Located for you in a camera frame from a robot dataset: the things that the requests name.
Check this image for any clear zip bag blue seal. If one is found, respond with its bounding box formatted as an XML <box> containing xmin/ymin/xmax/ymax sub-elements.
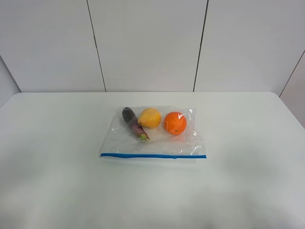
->
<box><xmin>99</xmin><ymin>106</ymin><xmax>206</xmax><ymax>159</ymax></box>

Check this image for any purple eggplant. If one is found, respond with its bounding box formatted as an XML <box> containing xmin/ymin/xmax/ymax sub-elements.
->
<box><xmin>122</xmin><ymin>107</ymin><xmax>150</xmax><ymax>141</ymax></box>

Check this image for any yellow pear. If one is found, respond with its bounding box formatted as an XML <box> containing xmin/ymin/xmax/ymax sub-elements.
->
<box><xmin>138</xmin><ymin>108</ymin><xmax>162</xmax><ymax>128</ymax></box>

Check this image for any orange fruit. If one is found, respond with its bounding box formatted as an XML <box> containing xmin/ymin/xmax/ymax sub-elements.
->
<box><xmin>163</xmin><ymin>112</ymin><xmax>187</xmax><ymax>135</ymax></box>

